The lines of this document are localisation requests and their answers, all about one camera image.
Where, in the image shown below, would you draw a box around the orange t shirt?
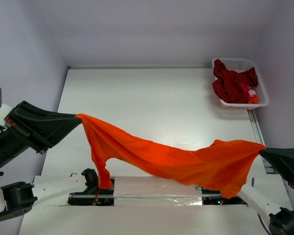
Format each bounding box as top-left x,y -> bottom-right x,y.
76,114 -> 266,198

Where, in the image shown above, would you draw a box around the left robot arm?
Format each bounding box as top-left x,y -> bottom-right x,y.
0,101 -> 98,222

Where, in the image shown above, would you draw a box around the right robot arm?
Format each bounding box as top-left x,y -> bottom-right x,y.
238,148 -> 294,235

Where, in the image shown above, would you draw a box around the small orange garment in basket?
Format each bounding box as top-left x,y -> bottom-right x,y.
248,95 -> 259,104

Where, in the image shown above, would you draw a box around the pink garment in basket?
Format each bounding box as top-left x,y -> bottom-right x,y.
240,83 -> 257,97

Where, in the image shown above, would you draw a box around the dark red t shirt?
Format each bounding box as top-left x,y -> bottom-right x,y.
212,59 -> 259,104

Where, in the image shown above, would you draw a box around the white plastic basket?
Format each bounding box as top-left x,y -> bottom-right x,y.
212,58 -> 269,110

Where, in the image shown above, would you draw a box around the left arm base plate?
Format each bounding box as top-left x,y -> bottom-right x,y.
68,189 -> 114,206

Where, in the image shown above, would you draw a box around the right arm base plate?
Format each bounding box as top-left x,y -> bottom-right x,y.
196,186 -> 248,206

